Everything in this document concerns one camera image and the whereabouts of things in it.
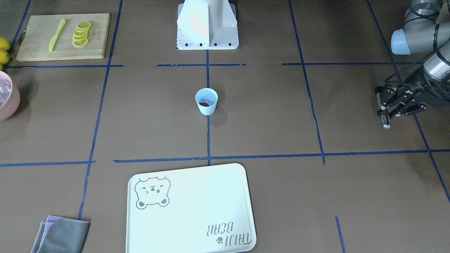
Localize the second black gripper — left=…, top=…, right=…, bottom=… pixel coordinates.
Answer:
left=380, top=67, right=450, bottom=118

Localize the steel muddler black tip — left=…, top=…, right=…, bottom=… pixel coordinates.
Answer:
left=374, top=86, right=391, bottom=129

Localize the second grey blue robot arm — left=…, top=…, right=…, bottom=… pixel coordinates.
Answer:
left=375, top=0, right=450, bottom=120

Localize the light blue plastic cup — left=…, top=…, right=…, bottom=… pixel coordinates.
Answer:
left=195, top=88, right=218, bottom=116

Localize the pile of clear ice cubes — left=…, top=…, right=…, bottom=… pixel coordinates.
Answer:
left=0, top=79, right=12, bottom=107

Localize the cream bear serving tray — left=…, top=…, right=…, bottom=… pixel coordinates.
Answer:
left=125, top=163, right=257, bottom=253

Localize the lemon slice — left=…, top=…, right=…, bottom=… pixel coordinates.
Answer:
left=76, top=21, right=92, bottom=30
left=72, top=34, right=89, bottom=41
left=73, top=30, right=89, bottom=38
left=73, top=27, right=89, bottom=36
left=72, top=38, right=89, bottom=48

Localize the lemon slice front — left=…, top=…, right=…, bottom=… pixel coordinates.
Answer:
left=72, top=38, right=89, bottom=48

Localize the lemon slice back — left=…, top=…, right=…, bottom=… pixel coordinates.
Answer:
left=76, top=21, right=92, bottom=30

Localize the yellow plastic knife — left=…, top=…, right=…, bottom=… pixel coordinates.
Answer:
left=48, top=19, right=67, bottom=52

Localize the grey purple folded cloth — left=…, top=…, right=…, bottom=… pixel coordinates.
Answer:
left=31, top=215, right=90, bottom=253

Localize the wooden cutting board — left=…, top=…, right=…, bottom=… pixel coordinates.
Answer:
left=15, top=13, right=111, bottom=62

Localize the pink bowl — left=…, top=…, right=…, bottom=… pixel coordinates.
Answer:
left=0, top=71, right=20, bottom=122

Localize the whole yellow lemon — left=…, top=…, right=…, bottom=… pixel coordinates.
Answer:
left=0, top=36, right=11, bottom=51
left=0, top=49, right=10, bottom=65

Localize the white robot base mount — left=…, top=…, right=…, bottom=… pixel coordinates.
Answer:
left=176, top=0, right=239, bottom=50

